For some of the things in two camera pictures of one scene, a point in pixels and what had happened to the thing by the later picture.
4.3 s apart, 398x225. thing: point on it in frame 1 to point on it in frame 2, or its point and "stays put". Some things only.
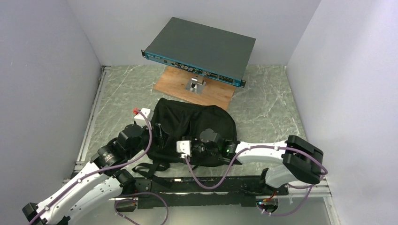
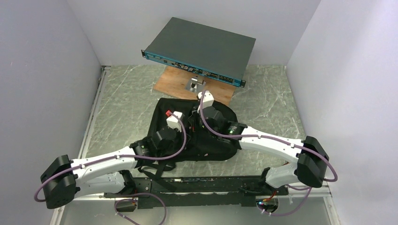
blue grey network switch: x=218 y=54 stays put
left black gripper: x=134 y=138 to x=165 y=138
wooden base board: x=215 y=92 stays put
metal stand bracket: x=195 y=84 stays put
